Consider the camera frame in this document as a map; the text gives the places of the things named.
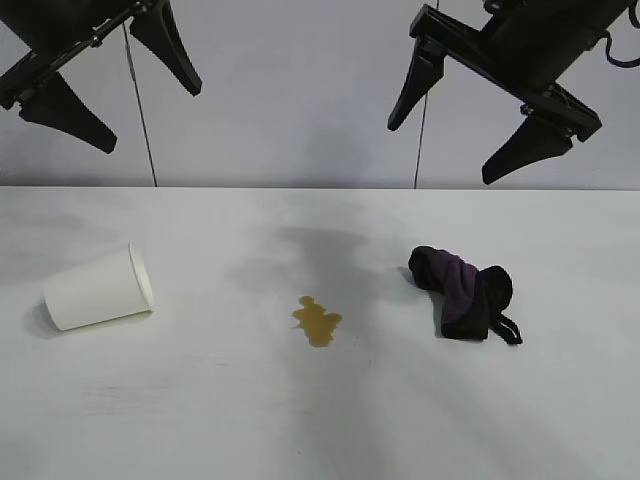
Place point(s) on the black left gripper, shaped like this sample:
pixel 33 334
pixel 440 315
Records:
pixel 60 25

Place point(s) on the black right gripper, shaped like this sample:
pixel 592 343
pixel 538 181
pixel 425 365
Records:
pixel 540 35

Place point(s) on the black and purple cloth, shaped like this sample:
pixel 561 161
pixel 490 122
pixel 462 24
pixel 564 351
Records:
pixel 457 295

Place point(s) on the white paper cup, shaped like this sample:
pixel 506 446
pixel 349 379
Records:
pixel 97 290

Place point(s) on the brown liquid spill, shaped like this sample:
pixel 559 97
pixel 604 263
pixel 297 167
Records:
pixel 317 322

